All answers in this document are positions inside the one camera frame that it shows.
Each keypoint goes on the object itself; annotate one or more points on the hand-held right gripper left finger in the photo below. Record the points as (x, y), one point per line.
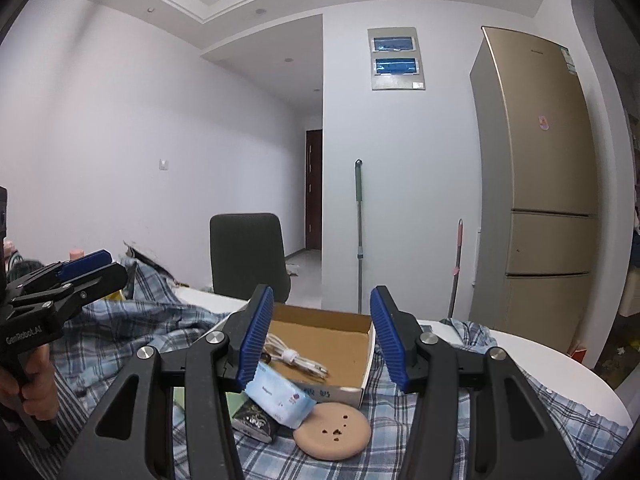
(255, 340)

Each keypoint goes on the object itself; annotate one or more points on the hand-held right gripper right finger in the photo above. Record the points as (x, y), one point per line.
(392, 340)

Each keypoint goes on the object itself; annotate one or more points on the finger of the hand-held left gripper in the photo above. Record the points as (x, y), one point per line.
(85, 263)
(95, 282)

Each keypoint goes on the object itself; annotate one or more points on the light blue tissue packet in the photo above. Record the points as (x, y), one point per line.
(280, 395)

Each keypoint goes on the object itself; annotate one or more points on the blue and gold packet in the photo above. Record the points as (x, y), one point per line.
(252, 417)

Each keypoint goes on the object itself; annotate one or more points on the pale green card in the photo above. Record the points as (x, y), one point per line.
(179, 405)

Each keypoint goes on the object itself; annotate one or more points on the round tan slotted disc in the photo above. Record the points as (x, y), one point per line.
(325, 440)

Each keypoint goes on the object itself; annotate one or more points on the person's left hand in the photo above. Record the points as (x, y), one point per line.
(41, 377)

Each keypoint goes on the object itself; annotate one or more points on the small pink container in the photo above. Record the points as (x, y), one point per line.
(76, 253)

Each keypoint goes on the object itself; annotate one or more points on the yellow bottle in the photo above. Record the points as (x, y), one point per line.
(113, 296)

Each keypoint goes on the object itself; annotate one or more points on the blue plaid shirt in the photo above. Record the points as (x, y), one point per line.
(150, 315)

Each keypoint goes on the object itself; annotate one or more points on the dark grey chair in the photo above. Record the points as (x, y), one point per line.
(245, 255)

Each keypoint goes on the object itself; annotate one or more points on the dark wooden door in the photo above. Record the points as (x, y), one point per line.
(314, 190)

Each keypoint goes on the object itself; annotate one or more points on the gold refrigerator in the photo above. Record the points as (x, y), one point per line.
(540, 160)

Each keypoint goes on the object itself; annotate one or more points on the wall electrical panel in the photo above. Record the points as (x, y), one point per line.
(395, 65)

